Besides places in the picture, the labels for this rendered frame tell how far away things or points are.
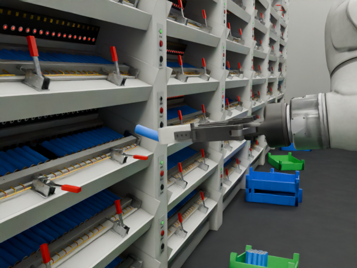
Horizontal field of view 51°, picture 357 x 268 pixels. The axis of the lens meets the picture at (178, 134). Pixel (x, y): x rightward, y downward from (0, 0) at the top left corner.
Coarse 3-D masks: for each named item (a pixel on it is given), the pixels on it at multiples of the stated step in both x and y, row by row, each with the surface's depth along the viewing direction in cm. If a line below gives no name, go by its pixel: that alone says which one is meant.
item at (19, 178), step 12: (108, 144) 93; (120, 144) 97; (132, 144) 103; (72, 156) 80; (84, 156) 83; (96, 156) 88; (36, 168) 70; (48, 168) 72; (60, 168) 76; (0, 180) 62; (12, 180) 64; (24, 180) 67
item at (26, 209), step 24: (72, 120) 97; (120, 120) 109; (144, 144) 107; (96, 168) 84; (120, 168) 89; (24, 192) 66; (72, 192) 73; (96, 192) 83; (0, 216) 58; (24, 216) 62; (48, 216) 69; (0, 240) 58
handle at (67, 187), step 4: (48, 180) 67; (48, 184) 67; (52, 184) 67; (56, 184) 67; (60, 188) 66; (64, 188) 65; (68, 188) 65; (72, 188) 65; (76, 188) 65; (80, 188) 65; (76, 192) 64
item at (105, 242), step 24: (120, 192) 112; (72, 216) 91; (96, 216) 94; (120, 216) 94; (144, 216) 107; (24, 240) 78; (48, 240) 81; (72, 240) 84; (96, 240) 89; (120, 240) 93; (0, 264) 70; (24, 264) 71; (48, 264) 70; (72, 264) 79; (96, 264) 82
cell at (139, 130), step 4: (136, 128) 72; (140, 128) 72; (144, 128) 72; (148, 128) 72; (136, 132) 72; (140, 132) 72; (144, 132) 71; (148, 132) 71; (152, 132) 71; (156, 132) 71; (144, 136) 72; (148, 136) 71; (152, 136) 71; (156, 136) 71; (156, 140) 71
